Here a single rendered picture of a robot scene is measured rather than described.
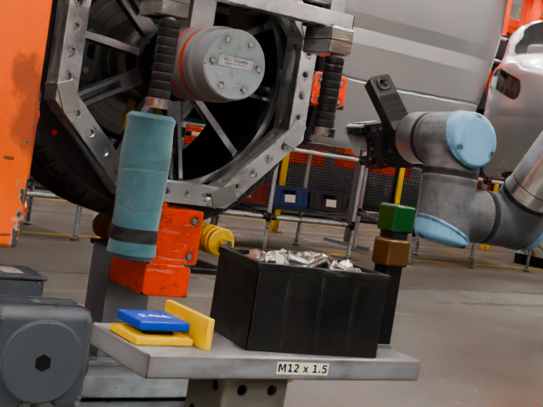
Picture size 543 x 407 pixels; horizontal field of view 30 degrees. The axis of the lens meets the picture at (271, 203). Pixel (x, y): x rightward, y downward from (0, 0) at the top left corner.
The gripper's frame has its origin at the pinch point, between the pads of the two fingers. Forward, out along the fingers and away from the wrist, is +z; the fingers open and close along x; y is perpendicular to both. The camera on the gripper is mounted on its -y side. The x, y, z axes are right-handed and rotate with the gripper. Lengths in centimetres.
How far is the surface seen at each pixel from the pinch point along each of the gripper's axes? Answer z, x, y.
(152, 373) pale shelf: -53, -66, 17
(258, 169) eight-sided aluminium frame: 17.2, -12.2, 6.7
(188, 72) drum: 5.2, -29.0, -15.2
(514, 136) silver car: 174, 194, 41
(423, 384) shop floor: 110, 84, 105
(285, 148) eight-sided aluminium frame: 17.4, -5.1, 3.7
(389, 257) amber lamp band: -45, -25, 14
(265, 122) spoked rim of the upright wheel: 25.5, -4.4, -1.6
